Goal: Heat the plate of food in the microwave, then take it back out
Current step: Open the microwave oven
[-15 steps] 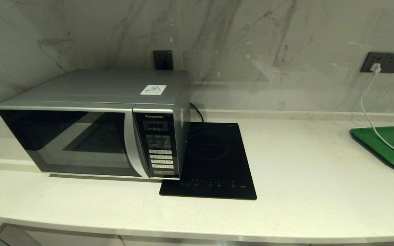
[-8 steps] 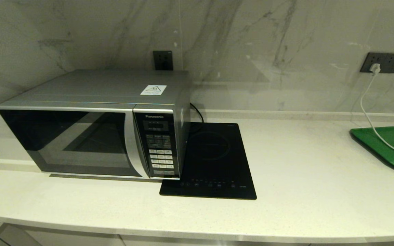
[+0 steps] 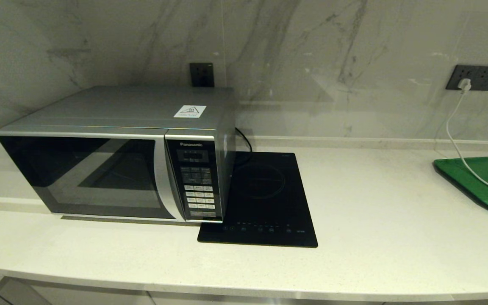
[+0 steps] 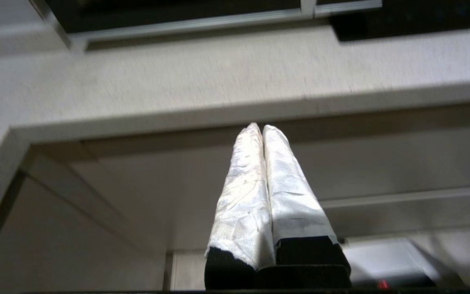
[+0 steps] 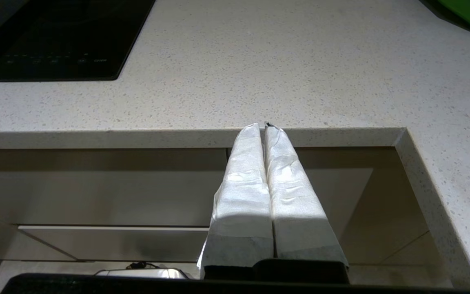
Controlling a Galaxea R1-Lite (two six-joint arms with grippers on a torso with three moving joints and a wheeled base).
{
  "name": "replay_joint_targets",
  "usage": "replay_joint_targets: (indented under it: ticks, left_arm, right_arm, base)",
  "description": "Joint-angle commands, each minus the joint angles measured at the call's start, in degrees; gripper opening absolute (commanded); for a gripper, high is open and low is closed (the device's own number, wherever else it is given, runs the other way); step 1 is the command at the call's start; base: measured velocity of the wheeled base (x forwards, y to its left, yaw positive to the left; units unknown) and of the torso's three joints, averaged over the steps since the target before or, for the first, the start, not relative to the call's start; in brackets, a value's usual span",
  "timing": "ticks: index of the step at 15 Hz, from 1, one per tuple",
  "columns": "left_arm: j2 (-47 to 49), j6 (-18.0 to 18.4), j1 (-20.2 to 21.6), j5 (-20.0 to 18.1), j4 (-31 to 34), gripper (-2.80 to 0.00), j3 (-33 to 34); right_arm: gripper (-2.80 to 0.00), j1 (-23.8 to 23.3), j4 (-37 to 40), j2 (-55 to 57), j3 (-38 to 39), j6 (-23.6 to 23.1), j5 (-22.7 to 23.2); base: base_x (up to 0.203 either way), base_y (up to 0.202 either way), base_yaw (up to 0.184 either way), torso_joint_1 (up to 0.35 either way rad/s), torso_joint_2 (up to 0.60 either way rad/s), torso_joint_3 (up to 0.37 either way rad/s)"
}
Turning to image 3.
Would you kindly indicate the dark glass microwave door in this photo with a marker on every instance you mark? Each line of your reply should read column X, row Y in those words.
column 79, row 178

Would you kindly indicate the silver Panasonic microwave oven body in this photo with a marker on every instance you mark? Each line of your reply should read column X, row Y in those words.
column 121, row 106

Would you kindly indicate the black induction cooktop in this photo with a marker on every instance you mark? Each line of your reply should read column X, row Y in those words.
column 265, row 190

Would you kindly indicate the white warning sticker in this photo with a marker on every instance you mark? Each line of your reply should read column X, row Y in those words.
column 189, row 111

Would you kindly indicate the white power plug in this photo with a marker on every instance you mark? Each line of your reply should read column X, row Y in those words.
column 464, row 85

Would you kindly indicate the small black wall socket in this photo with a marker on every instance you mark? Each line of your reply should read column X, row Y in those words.
column 202, row 75

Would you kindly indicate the wide black wall socket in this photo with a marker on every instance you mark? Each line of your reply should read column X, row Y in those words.
column 483, row 77

